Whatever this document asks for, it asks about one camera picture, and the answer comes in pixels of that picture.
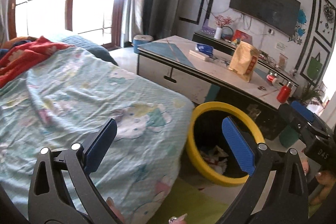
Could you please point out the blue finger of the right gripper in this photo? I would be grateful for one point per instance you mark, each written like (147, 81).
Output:
(302, 110)

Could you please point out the white crumpled tissue trash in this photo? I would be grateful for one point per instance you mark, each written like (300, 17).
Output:
(216, 158)

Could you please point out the coffee table with drawers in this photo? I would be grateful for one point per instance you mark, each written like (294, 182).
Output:
(167, 62)

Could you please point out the red thermos bottle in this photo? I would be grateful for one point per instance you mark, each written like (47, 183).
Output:
(284, 93)

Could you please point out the tan paper bag red label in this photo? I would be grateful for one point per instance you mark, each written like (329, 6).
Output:
(244, 61)

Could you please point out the light blue cartoon bedsheet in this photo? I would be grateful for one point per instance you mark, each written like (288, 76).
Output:
(71, 95)

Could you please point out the green potted plant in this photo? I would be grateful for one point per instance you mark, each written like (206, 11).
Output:
(309, 95)

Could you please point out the blue tissue pack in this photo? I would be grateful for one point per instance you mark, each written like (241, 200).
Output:
(205, 49)

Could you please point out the black white tv cabinet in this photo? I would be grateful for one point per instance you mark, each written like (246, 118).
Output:
(264, 63)

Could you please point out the wall mounted black television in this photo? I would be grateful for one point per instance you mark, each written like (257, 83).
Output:
(280, 14)

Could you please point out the yellow rimmed trash bin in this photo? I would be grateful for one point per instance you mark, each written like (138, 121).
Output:
(205, 132)

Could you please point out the teal quilted cushion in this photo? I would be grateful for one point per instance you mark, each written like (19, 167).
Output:
(97, 50)

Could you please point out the green hanging bag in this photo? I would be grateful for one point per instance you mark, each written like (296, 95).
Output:
(314, 67)

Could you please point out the red floral blanket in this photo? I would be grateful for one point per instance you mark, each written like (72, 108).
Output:
(22, 53)

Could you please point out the teal round bin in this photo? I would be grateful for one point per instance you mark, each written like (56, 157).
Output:
(288, 137)

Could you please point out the white vase red flowers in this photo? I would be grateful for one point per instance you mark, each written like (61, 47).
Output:
(223, 22)

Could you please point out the person's right hand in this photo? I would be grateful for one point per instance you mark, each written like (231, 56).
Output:
(326, 179)

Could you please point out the red picture card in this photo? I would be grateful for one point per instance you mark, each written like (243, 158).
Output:
(239, 37)

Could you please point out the red white can lying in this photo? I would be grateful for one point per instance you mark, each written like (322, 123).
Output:
(272, 79)

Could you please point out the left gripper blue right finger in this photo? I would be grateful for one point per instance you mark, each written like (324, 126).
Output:
(240, 148)

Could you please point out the white flat box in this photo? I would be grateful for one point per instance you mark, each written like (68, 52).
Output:
(199, 55)

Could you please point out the person's left hand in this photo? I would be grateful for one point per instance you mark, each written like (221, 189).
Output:
(144, 213)

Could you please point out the blue white cooler box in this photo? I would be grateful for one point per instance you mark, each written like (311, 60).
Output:
(139, 40)

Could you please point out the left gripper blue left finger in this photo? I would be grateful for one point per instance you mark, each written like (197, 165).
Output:
(97, 144)

